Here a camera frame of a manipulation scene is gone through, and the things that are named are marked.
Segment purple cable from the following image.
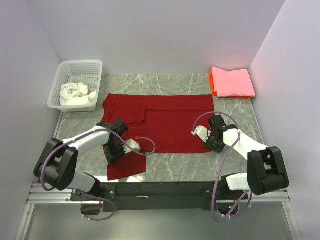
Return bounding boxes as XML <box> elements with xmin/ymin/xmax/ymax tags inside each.
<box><xmin>39</xmin><ymin>127</ymin><xmax>158</xmax><ymax>221</ymax></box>
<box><xmin>191</xmin><ymin>111</ymin><xmax>252</xmax><ymax>223</ymax></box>

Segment pink folded t shirt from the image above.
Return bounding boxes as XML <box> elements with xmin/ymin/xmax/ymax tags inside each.
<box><xmin>211</xmin><ymin>66</ymin><xmax>256</xmax><ymax>98</ymax></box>

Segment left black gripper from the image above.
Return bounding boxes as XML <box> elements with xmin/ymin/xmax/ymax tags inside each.
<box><xmin>104</xmin><ymin>140</ymin><xmax>129</xmax><ymax>165</ymax></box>

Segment white crumpled t shirt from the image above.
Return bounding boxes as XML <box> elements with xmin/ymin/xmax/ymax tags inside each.
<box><xmin>60</xmin><ymin>82</ymin><xmax>97</xmax><ymax>106</ymax></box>

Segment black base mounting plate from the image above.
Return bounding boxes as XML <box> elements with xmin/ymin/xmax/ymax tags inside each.
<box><xmin>70</xmin><ymin>181</ymin><xmax>249</xmax><ymax>216</ymax></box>

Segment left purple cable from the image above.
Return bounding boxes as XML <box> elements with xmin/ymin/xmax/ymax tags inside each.
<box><xmin>39</xmin><ymin>127</ymin><xmax>158</xmax><ymax>221</ymax></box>

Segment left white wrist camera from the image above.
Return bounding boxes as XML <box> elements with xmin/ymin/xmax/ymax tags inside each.
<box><xmin>123</xmin><ymin>138</ymin><xmax>141</xmax><ymax>154</ymax></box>

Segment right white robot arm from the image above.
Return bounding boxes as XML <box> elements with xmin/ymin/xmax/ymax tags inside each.
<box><xmin>193</xmin><ymin>115</ymin><xmax>290</xmax><ymax>200</ymax></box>

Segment red t shirt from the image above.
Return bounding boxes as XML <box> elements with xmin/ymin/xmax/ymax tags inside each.
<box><xmin>101</xmin><ymin>93</ymin><xmax>216</xmax><ymax>181</ymax></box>

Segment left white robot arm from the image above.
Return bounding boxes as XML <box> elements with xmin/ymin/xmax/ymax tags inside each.
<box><xmin>33</xmin><ymin>119</ymin><xmax>128</xmax><ymax>201</ymax></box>

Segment white plastic basket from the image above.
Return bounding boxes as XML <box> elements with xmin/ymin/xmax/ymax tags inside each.
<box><xmin>47</xmin><ymin>60</ymin><xmax>103</xmax><ymax>113</ymax></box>

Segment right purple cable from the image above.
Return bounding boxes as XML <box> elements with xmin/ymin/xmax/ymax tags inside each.
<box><xmin>191</xmin><ymin>111</ymin><xmax>252</xmax><ymax>223</ymax></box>

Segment orange folded t shirt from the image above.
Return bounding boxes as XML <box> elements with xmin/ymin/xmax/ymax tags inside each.
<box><xmin>209</xmin><ymin>72</ymin><xmax>253</xmax><ymax>100</ymax></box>

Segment aluminium frame rail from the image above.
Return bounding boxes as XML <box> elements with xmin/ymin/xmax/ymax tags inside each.
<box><xmin>16</xmin><ymin>181</ymin><xmax>302</xmax><ymax>240</ymax></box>

